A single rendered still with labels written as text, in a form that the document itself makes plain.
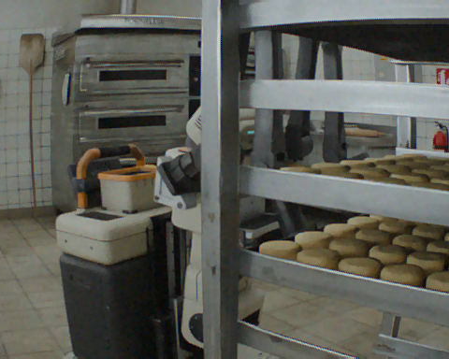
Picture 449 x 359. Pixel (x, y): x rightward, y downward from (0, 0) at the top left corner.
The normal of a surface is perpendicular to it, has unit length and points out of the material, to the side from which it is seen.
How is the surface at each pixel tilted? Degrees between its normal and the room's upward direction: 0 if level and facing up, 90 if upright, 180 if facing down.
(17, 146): 90
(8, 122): 90
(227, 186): 90
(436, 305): 90
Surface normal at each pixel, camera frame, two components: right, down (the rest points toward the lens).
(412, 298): -0.73, 0.09
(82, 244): -0.53, 0.11
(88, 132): 0.54, 0.11
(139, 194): 0.85, 0.11
